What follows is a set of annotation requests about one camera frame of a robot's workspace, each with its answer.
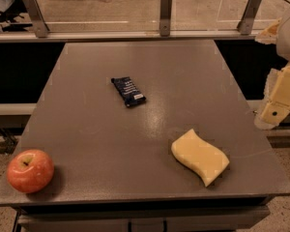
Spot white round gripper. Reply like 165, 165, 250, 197
254, 9, 290, 130

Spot yellow wavy sponge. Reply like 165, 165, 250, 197
171, 129, 230, 187

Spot blue rxbar blueberry wrapper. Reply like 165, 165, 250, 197
111, 76, 146, 107

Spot grey cabinet under table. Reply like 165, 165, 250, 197
17, 206, 270, 232

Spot clear acrylic barrier panel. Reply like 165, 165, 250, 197
37, 0, 290, 32

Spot red apple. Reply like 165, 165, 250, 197
7, 149, 54, 193

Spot right metal bracket post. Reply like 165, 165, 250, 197
237, 0, 262, 35

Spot metal bracket post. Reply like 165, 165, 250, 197
22, 0, 49, 38
159, 0, 172, 37
237, 0, 262, 35

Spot middle metal bracket post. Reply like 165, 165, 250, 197
159, 0, 172, 37

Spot left metal bracket post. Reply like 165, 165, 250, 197
22, 0, 49, 38

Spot metal rail behind table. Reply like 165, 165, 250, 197
0, 30, 260, 43

